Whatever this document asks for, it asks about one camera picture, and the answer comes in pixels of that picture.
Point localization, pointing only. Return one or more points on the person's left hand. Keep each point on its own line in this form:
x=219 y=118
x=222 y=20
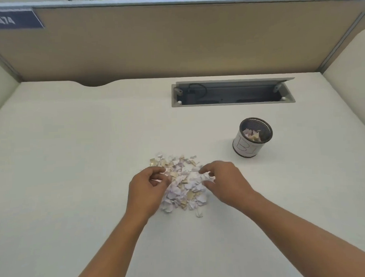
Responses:
x=142 y=193

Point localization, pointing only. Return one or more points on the person's right hand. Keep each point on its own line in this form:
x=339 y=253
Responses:
x=229 y=183

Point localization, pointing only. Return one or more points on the person's right thumb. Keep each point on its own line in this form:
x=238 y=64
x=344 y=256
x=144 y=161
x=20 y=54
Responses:
x=212 y=187

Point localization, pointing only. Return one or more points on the person's left thumb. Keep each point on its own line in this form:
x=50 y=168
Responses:
x=161 y=181

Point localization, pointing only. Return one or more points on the person's left forearm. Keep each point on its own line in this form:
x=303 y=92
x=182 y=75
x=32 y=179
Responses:
x=110 y=251

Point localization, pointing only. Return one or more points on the person's right forearm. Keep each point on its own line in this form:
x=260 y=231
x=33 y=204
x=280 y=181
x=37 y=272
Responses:
x=305 y=237

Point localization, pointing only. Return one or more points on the pile of torn paper scraps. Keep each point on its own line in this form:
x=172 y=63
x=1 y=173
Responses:
x=184 y=184

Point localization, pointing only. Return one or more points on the black mesh cup white label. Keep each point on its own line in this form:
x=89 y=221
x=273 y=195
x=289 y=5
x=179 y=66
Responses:
x=251 y=137

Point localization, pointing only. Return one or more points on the paper scraps in cup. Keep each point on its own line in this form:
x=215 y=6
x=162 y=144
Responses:
x=252 y=134

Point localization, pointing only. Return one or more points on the beige desk partition panel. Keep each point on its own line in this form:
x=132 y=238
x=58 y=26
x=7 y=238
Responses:
x=179 y=38

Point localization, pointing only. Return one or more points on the cream side partition panel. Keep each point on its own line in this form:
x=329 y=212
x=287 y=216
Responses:
x=352 y=74
x=1 y=86

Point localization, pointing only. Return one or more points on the blue number sign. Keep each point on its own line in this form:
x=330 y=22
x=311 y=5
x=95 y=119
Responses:
x=14 y=19

